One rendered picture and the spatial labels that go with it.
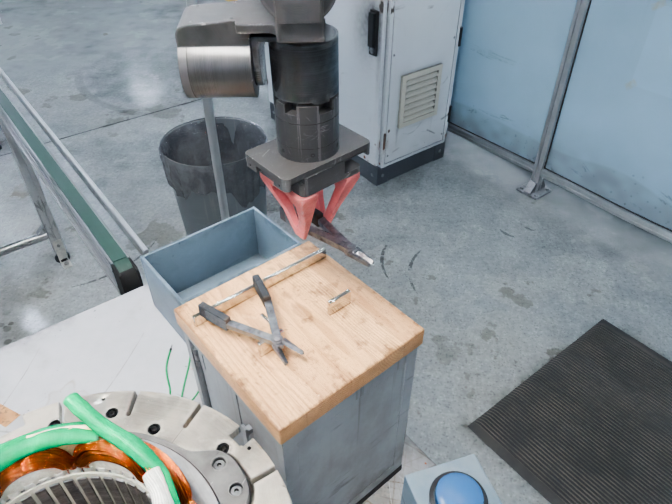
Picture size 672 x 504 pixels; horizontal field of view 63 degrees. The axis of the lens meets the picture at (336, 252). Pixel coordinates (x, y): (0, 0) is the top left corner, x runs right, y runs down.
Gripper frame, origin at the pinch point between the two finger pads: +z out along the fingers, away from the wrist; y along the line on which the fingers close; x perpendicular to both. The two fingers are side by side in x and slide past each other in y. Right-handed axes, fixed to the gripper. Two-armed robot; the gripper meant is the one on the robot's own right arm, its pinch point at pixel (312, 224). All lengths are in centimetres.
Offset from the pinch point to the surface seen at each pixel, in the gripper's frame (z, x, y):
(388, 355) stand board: 9.3, 12.4, 0.5
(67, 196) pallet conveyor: 41, -89, 6
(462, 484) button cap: 10.8, 25.6, 4.6
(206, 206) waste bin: 80, -114, -40
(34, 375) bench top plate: 38, -37, 29
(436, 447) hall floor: 117, -11, -51
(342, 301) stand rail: 8.2, 4.5, -0.2
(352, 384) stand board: 9.7, 12.4, 5.4
